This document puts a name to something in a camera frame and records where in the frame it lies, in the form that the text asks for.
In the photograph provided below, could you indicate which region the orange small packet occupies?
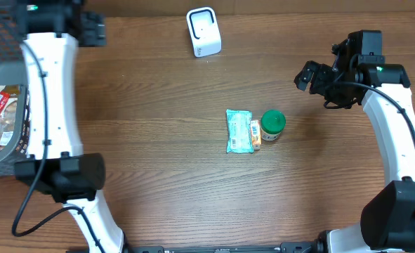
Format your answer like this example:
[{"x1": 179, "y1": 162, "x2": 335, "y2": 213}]
[{"x1": 250, "y1": 119, "x2": 262, "y2": 150}]

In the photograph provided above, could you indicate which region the teal wet wipes packet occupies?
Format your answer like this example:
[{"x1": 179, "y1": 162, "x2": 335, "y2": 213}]
[{"x1": 226, "y1": 109, "x2": 253, "y2": 153}]

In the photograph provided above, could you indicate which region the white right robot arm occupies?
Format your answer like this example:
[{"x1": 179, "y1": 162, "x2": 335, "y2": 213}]
[{"x1": 294, "y1": 61, "x2": 415, "y2": 252}]

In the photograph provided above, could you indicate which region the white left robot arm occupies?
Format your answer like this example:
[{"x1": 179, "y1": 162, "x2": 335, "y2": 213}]
[{"x1": 14, "y1": 0, "x2": 129, "y2": 252}]

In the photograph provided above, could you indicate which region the white barcode scanner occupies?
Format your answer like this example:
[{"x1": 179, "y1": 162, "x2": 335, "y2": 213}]
[{"x1": 186, "y1": 6, "x2": 222, "y2": 58}]

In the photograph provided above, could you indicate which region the green lid jar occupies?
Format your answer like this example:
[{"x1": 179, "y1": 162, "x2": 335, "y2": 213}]
[{"x1": 261, "y1": 110, "x2": 286, "y2": 141}]

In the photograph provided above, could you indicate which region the grey plastic mesh basket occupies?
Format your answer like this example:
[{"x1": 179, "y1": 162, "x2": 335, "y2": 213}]
[{"x1": 0, "y1": 1, "x2": 29, "y2": 176}]

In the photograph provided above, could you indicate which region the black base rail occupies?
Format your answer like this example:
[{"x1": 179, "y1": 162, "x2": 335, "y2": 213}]
[{"x1": 123, "y1": 240, "x2": 327, "y2": 253}]

